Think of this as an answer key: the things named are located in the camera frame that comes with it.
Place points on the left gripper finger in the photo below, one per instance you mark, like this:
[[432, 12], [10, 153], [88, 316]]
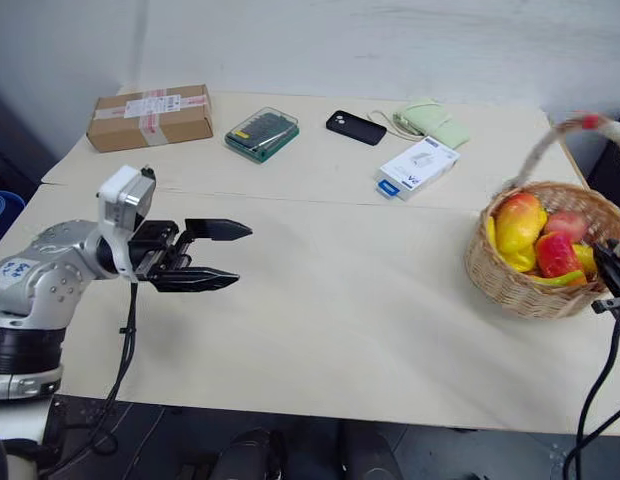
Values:
[[217, 229], [200, 279]]

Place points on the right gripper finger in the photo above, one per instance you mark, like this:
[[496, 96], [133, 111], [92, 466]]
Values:
[[612, 267], [612, 304]]

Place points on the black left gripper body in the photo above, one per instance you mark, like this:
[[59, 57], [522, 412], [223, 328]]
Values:
[[157, 250]]

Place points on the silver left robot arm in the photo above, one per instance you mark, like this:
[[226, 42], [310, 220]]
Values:
[[55, 250]]

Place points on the small yellow fruit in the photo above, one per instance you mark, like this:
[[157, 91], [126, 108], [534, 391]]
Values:
[[586, 257]]

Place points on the yellow orange curved fruit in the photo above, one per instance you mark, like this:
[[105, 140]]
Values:
[[557, 280]]

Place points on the pink red peach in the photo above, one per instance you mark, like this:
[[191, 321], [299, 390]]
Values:
[[565, 226]]

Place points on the large yellow red mango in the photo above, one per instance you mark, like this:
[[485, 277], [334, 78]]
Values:
[[520, 222]]

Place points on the green screwdriver set case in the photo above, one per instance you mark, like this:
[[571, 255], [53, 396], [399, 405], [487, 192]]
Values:
[[262, 134]]

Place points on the taped brown cardboard box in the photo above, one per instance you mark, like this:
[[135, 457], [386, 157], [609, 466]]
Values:
[[150, 120]]

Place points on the blue bucket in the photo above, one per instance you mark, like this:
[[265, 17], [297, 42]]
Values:
[[5, 210]]

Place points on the black smartphone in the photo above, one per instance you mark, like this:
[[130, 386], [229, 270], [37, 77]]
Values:
[[356, 127]]

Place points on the dark rounded shape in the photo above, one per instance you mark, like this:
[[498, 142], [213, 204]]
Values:
[[252, 455]]

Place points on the white blue product box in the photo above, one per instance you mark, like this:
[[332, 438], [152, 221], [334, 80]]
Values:
[[417, 167]]

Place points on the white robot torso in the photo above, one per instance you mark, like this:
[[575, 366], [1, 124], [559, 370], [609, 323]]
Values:
[[15, 425]]

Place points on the light green cloth pouch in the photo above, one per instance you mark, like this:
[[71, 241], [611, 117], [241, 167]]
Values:
[[432, 122]]

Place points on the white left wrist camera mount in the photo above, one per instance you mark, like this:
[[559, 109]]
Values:
[[121, 192]]

